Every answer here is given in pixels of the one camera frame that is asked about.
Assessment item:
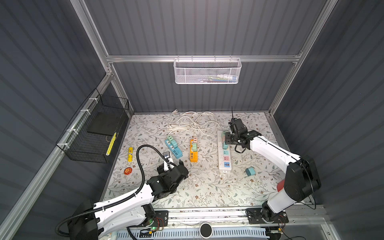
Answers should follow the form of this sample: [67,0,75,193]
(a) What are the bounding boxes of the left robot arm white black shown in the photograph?
[55,145,189,240]

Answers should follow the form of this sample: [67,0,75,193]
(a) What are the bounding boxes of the yellow marker in basket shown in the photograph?
[106,132,118,156]

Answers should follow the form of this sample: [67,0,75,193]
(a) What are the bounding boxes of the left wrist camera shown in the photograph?
[163,152,175,172]

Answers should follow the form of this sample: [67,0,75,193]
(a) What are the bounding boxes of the blue power strip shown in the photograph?
[165,139,183,159]

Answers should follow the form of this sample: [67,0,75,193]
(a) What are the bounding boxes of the red pen cup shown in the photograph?
[277,179,285,192]

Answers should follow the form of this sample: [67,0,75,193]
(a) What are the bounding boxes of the white tangled power cable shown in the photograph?
[165,109,223,139]

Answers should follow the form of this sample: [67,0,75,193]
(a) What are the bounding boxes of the orange power strip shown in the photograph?
[190,139,198,163]

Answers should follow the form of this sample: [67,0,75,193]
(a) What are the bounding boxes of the black wire basket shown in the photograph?
[57,90,130,164]

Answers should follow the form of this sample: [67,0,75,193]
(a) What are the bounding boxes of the red round badge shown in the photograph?
[124,167,133,175]

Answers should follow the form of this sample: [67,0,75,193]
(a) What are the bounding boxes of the yellow tube on mat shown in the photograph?
[128,147,133,162]

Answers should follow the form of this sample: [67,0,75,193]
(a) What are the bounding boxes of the floral table mat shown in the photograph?
[101,113,285,209]

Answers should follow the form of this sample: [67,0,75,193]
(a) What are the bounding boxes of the white power strip pastel sockets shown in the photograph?
[217,130,232,174]

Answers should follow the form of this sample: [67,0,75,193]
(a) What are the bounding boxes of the white wire basket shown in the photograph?
[173,58,242,85]

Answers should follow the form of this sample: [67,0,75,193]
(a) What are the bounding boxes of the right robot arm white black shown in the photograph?
[225,117,322,223]

